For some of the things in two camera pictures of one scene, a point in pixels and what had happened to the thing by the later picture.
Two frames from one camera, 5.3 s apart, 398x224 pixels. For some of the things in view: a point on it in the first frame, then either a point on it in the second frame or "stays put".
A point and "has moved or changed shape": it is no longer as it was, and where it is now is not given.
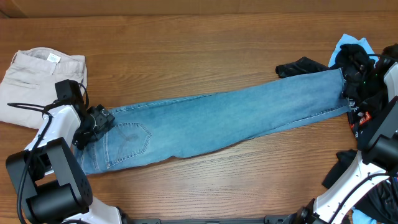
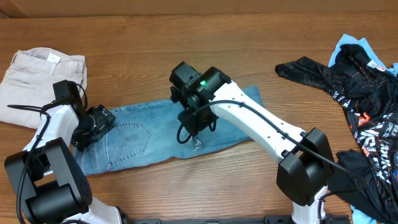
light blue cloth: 346,40 stays put
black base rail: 283,219 stays put
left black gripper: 102,117 stays put
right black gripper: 351,89 -> 194,127
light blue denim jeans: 150,130 has moved or changed shape
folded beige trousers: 30,78 stays put
